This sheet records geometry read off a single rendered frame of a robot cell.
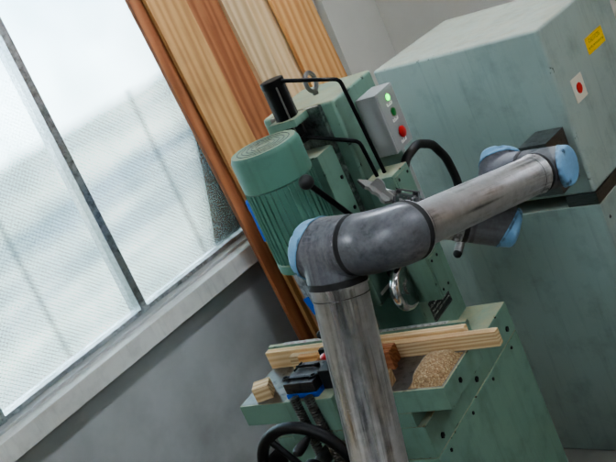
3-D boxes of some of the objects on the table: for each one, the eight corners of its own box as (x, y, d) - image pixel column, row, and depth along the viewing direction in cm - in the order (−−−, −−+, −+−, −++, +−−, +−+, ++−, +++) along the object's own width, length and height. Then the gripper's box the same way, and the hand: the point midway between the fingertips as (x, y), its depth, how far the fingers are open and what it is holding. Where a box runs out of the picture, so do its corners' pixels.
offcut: (258, 402, 277) (251, 390, 276) (259, 394, 281) (253, 381, 280) (273, 397, 276) (267, 384, 275) (275, 389, 280) (269, 376, 279)
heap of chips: (407, 389, 251) (401, 375, 250) (430, 356, 261) (424, 342, 260) (441, 386, 246) (435, 371, 245) (463, 352, 256) (457, 338, 255)
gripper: (449, 170, 243) (361, 158, 243) (444, 250, 234) (352, 237, 234) (443, 187, 250) (357, 175, 250) (437, 265, 242) (348, 254, 242)
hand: (353, 211), depth 245 cm, fingers open, 14 cm apart
